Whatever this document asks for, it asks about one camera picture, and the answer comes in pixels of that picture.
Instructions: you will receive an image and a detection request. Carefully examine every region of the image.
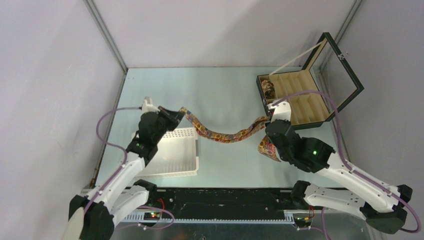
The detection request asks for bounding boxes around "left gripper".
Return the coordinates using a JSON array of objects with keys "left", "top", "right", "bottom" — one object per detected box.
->
[{"left": 153, "top": 105, "right": 186, "bottom": 143}]

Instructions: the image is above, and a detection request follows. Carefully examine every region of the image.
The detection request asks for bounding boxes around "colourful patterned tie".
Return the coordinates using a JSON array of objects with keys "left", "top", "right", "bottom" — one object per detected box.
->
[{"left": 179, "top": 107, "right": 281, "bottom": 162}]

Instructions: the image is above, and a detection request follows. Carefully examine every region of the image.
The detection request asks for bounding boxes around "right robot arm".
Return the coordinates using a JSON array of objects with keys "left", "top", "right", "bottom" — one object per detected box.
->
[{"left": 265, "top": 120, "right": 413, "bottom": 234}]

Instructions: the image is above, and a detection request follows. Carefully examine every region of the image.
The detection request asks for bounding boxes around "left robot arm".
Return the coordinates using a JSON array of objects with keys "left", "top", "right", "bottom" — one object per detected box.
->
[{"left": 62, "top": 104, "right": 185, "bottom": 240}]

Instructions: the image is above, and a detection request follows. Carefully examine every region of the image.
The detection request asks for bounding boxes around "white perforated plastic basket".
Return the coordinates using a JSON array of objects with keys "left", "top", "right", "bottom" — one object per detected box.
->
[{"left": 135, "top": 127, "right": 199, "bottom": 180}]

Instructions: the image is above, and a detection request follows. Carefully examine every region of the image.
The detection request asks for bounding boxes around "rolled tie far compartment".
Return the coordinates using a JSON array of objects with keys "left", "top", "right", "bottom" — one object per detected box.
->
[{"left": 260, "top": 78, "right": 276, "bottom": 99}]

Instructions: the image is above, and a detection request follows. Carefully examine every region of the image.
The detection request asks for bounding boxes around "black compartment tie box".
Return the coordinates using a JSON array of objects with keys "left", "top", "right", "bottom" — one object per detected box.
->
[{"left": 256, "top": 32, "right": 364, "bottom": 130}]

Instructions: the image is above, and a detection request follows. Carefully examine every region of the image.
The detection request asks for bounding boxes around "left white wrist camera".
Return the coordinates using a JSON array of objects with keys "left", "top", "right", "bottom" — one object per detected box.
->
[{"left": 140, "top": 96, "right": 160, "bottom": 114}]

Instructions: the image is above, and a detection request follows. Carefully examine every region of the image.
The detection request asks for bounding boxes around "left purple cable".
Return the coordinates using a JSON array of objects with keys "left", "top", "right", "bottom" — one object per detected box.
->
[{"left": 82, "top": 105, "right": 175, "bottom": 231}]

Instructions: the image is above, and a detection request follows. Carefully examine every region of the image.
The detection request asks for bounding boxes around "purple cable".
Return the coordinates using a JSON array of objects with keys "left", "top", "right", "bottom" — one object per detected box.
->
[
  {"left": 268, "top": 90, "right": 423, "bottom": 240},
  {"left": 82, "top": 105, "right": 175, "bottom": 231}
]

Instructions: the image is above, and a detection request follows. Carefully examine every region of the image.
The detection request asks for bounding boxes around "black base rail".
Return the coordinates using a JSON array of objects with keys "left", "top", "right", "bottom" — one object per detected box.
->
[{"left": 146, "top": 187, "right": 310, "bottom": 221}]

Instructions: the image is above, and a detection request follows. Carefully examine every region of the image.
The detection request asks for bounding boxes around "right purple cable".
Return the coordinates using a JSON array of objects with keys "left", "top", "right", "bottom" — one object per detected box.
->
[{"left": 268, "top": 90, "right": 423, "bottom": 240}]

